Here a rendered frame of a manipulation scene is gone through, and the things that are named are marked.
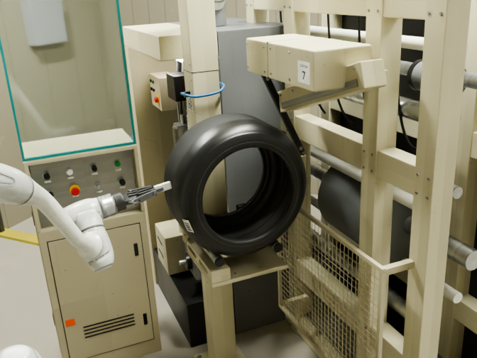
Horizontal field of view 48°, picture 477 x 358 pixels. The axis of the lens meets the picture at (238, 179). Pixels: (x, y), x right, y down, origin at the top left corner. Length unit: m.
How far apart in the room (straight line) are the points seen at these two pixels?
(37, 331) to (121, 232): 1.11
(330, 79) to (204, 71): 0.68
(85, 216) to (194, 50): 0.86
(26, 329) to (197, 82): 2.11
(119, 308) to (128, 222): 0.51
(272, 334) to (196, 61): 1.76
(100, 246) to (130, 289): 1.04
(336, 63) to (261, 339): 1.90
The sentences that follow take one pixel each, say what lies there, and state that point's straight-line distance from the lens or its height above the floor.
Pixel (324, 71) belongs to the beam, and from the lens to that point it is 1.98.
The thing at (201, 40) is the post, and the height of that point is 1.79.
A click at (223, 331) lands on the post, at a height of 0.27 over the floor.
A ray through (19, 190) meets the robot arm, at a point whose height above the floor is 1.49.
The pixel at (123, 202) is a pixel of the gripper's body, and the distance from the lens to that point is 2.15.
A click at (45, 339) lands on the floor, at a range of 3.67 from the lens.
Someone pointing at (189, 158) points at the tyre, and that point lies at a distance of 2.13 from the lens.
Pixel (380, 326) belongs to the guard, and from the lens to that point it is 2.21.
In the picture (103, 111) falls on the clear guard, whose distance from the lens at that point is 2.74.
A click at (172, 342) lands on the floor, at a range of 3.40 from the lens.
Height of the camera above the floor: 2.03
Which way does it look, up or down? 20 degrees down
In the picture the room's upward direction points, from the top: 3 degrees counter-clockwise
